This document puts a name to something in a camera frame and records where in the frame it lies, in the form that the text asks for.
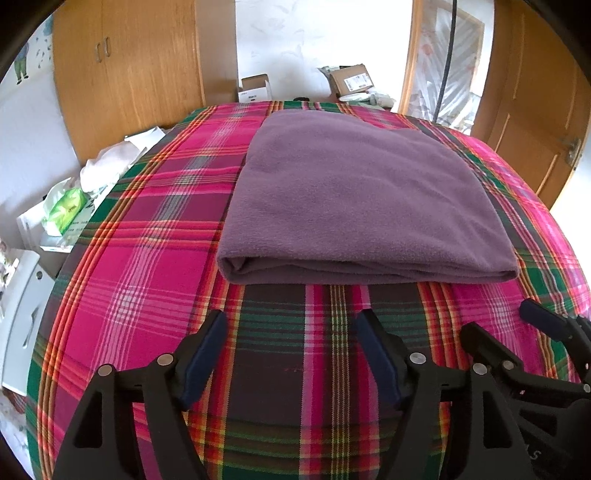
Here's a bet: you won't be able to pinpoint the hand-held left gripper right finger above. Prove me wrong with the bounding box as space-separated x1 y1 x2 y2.
355 309 536 480

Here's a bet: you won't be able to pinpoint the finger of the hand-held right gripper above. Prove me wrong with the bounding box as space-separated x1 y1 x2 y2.
519 299 591 365
460 322 527 374

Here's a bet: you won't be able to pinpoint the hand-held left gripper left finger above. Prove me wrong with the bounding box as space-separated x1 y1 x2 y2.
54 311 228 480

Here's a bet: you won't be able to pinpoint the purple fleece sweater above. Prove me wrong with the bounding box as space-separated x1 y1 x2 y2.
217 109 520 286

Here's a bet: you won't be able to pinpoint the plaid bed sheet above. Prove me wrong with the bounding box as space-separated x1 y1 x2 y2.
25 102 591 480

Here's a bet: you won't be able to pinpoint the white drawer cabinet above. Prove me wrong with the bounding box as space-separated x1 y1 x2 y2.
0 249 58 398

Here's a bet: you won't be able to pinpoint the green tissue pack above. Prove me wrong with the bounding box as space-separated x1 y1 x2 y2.
44 188 90 236

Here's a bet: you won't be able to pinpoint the white cloth pile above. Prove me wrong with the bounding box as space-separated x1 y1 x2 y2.
79 141 141 195

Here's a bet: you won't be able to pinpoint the small side table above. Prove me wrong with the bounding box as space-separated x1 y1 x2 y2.
16 194 100 254

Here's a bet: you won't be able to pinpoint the wooden door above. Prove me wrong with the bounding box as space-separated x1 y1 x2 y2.
473 0 591 208

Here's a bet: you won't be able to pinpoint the white paper packet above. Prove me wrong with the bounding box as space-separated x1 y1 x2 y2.
124 127 166 151

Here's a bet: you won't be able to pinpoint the plastic mailer bags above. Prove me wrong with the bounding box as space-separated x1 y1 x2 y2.
339 90 397 109

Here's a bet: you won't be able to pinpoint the white cardboard box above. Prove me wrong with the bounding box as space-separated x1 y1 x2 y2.
238 74 273 103

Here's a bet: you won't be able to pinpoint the brown cardboard box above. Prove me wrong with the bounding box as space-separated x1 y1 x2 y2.
329 65 375 95

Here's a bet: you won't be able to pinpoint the transparent printed door curtain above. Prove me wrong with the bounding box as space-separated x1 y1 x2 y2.
411 0 485 134

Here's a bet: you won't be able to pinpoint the wooden wardrobe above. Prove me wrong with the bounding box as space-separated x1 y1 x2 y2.
52 0 238 160

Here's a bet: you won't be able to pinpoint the metal door handle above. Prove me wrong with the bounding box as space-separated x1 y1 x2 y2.
560 136 583 164

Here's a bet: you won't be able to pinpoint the wooden door frame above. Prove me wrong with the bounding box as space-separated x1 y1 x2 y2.
398 0 428 114

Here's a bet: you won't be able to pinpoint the cartoon wall sticker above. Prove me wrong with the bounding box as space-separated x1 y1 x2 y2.
11 21 54 86

